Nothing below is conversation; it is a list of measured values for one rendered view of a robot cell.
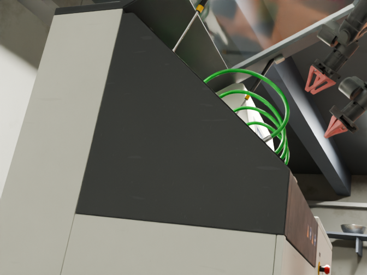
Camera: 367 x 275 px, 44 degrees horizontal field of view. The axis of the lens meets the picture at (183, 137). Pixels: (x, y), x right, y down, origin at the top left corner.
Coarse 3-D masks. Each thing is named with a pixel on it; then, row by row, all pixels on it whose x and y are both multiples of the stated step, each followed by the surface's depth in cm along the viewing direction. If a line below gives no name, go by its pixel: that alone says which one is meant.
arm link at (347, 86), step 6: (348, 78) 158; (354, 78) 159; (342, 84) 158; (348, 84) 157; (354, 84) 156; (360, 84) 157; (366, 84) 155; (342, 90) 158; (348, 90) 156; (354, 90) 155; (348, 96) 157
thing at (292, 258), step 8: (288, 248) 111; (288, 256) 111; (296, 256) 122; (288, 264) 111; (296, 264) 122; (304, 264) 137; (288, 272) 111; (296, 272) 123; (304, 272) 138; (312, 272) 157
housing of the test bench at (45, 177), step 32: (64, 32) 155; (96, 32) 149; (64, 64) 149; (96, 64) 144; (32, 96) 149; (64, 96) 144; (96, 96) 140; (32, 128) 144; (64, 128) 140; (32, 160) 140; (64, 160) 135; (32, 192) 135; (64, 192) 131; (0, 224) 135; (32, 224) 131; (64, 224) 127; (0, 256) 131; (32, 256) 127; (64, 256) 124
